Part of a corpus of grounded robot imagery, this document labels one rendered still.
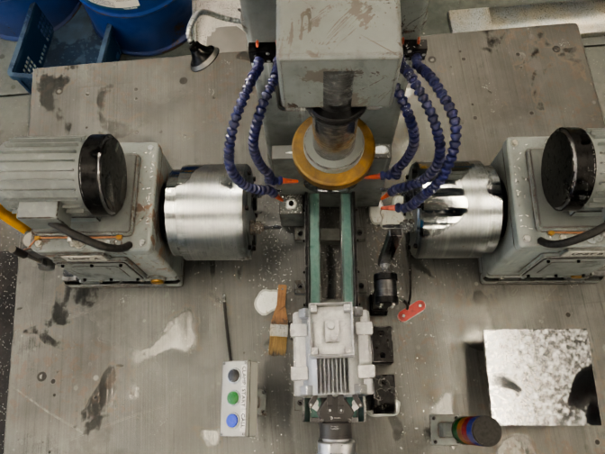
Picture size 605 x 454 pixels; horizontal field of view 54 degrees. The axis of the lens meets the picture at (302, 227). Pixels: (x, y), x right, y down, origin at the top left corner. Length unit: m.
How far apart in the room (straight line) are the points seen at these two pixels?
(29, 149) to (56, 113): 0.73
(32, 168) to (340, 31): 0.74
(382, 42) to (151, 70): 1.25
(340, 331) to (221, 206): 0.41
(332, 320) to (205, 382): 0.49
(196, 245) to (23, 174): 0.42
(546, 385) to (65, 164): 1.27
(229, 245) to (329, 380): 0.40
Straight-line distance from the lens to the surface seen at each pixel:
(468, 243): 1.49
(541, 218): 1.48
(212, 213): 1.43
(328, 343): 1.38
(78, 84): 2.15
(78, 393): 1.81
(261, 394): 1.69
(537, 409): 1.66
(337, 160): 1.24
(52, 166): 1.36
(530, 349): 1.67
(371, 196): 1.73
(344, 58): 0.94
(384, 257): 1.46
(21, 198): 1.41
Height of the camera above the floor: 2.48
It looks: 71 degrees down
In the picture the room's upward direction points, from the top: 5 degrees counter-clockwise
